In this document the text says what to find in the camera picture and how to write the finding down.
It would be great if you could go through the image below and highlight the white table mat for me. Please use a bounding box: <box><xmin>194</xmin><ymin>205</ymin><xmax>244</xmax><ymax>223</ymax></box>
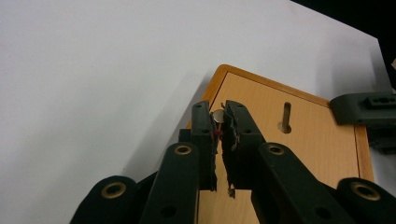
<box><xmin>0</xmin><ymin>0</ymin><xmax>396</xmax><ymax>224</ymax></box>

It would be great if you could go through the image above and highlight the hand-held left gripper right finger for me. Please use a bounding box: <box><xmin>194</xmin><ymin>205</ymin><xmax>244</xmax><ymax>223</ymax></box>
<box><xmin>219</xmin><ymin>99</ymin><xmax>266</xmax><ymax>199</ymax></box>

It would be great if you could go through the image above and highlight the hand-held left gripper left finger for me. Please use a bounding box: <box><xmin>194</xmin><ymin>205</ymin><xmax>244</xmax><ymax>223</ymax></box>
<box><xmin>178</xmin><ymin>100</ymin><xmax>219</xmax><ymax>192</ymax></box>

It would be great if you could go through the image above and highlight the wooden board with slots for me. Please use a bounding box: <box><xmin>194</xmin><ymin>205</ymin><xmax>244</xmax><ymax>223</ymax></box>
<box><xmin>186</xmin><ymin>63</ymin><xmax>375</xmax><ymax>224</ymax></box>

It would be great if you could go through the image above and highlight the small silver-headed screw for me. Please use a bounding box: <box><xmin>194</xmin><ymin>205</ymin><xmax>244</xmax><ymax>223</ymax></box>
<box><xmin>212</xmin><ymin>108</ymin><xmax>226</xmax><ymax>139</ymax></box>

